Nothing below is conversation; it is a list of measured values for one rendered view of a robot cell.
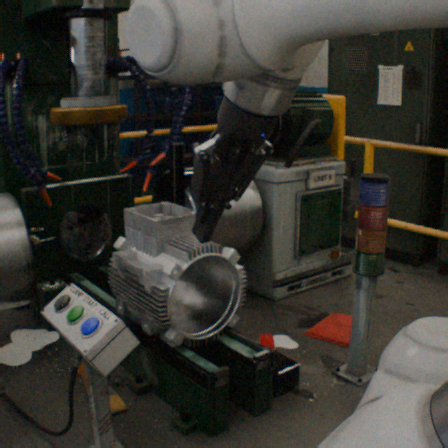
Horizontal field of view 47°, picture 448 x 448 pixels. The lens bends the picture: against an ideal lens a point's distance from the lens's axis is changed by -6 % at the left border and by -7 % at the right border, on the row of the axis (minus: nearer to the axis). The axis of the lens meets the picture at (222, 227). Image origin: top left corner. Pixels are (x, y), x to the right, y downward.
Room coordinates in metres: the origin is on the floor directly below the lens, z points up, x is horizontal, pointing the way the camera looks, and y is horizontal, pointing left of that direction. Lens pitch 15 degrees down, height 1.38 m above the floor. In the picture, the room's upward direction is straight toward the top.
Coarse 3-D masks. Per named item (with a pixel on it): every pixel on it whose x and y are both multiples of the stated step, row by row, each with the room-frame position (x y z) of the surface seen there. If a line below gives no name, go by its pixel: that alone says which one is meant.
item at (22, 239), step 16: (0, 208) 1.01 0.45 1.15; (16, 208) 1.02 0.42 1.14; (0, 224) 0.97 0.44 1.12; (16, 224) 0.99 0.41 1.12; (0, 240) 0.96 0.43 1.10; (16, 240) 0.97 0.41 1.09; (32, 240) 1.04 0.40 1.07; (0, 256) 0.94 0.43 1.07; (16, 256) 0.96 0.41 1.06; (32, 256) 0.99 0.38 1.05; (0, 272) 0.94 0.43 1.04; (16, 272) 0.96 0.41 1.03; (32, 272) 0.98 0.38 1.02; (0, 288) 0.94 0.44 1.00; (16, 288) 0.96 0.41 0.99; (32, 288) 0.99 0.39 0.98; (0, 304) 0.96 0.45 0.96; (16, 304) 1.00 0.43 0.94
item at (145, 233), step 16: (128, 208) 1.01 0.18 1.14; (144, 208) 1.03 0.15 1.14; (160, 208) 1.06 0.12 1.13; (176, 208) 1.04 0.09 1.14; (128, 224) 0.99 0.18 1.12; (144, 224) 0.95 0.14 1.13; (160, 224) 0.92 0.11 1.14; (176, 224) 0.94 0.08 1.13; (192, 224) 0.96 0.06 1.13; (128, 240) 1.00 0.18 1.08; (144, 240) 0.94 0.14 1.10; (160, 240) 0.92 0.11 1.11
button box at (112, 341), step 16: (48, 304) 0.74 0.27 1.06; (80, 304) 0.71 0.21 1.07; (96, 304) 0.69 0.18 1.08; (48, 320) 0.71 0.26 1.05; (64, 320) 0.69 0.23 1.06; (80, 320) 0.67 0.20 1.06; (112, 320) 0.64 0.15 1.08; (64, 336) 0.66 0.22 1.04; (80, 336) 0.64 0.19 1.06; (96, 336) 0.63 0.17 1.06; (112, 336) 0.63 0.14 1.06; (128, 336) 0.64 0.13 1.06; (80, 352) 0.62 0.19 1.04; (96, 352) 0.61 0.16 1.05; (112, 352) 0.63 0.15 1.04; (128, 352) 0.64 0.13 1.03; (96, 368) 0.61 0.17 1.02; (112, 368) 0.63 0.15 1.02
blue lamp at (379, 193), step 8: (360, 184) 0.97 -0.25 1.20; (368, 184) 0.95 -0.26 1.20; (376, 184) 0.94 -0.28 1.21; (384, 184) 0.95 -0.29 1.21; (360, 192) 0.97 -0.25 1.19; (368, 192) 0.95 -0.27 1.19; (376, 192) 0.94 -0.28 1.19; (384, 192) 0.95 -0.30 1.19; (360, 200) 0.96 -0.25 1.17; (368, 200) 0.95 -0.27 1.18; (376, 200) 0.94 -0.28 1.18; (384, 200) 0.95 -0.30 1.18
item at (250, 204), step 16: (160, 176) 1.40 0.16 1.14; (160, 192) 1.39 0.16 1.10; (256, 192) 1.38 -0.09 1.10; (192, 208) 1.28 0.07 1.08; (240, 208) 1.32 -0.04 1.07; (256, 208) 1.35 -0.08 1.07; (224, 224) 1.28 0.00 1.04; (240, 224) 1.31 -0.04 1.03; (256, 224) 1.35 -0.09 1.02; (224, 240) 1.29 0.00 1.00; (240, 240) 1.33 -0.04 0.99
